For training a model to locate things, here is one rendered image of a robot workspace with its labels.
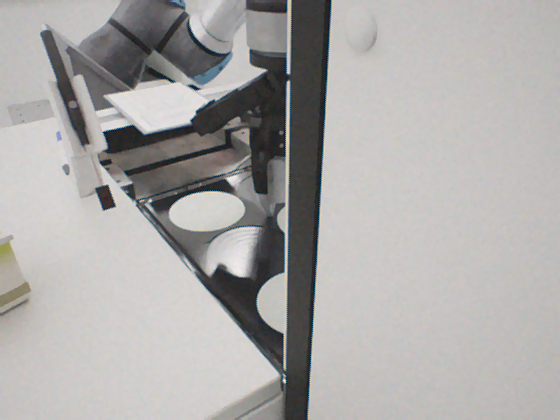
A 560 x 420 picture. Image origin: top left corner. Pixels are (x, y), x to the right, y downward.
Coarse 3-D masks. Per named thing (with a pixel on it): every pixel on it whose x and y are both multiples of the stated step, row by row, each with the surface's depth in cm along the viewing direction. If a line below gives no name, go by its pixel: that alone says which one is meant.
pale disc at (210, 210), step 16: (208, 192) 67; (224, 192) 67; (176, 208) 63; (192, 208) 63; (208, 208) 63; (224, 208) 63; (240, 208) 63; (176, 224) 60; (192, 224) 60; (208, 224) 60; (224, 224) 60
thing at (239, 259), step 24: (192, 192) 67; (240, 192) 67; (168, 216) 61; (264, 216) 61; (192, 240) 57; (216, 240) 57; (240, 240) 57; (264, 240) 57; (216, 264) 53; (240, 264) 53; (264, 264) 53; (216, 288) 50; (240, 288) 50; (240, 312) 47; (264, 336) 44
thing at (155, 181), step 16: (192, 160) 80; (208, 160) 80; (224, 160) 80; (240, 160) 80; (128, 176) 75; (144, 176) 75; (160, 176) 75; (176, 176) 75; (192, 176) 75; (208, 176) 75; (144, 192) 71; (160, 192) 71
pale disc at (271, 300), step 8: (272, 280) 51; (280, 280) 51; (264, 288) 50; (272, 288) 50; (280, 288) 50; (264, 296) 49; (272, 296) 49; (280, 296) 49; (264, 304) 48; (272, 304) 48; (280, 304) 48; (264, 312) 47; (272, 312) 47; (280, 312) 47; (264, 320) 46; (272, 320) 46; (280, 320) 46; (280, 328) 45
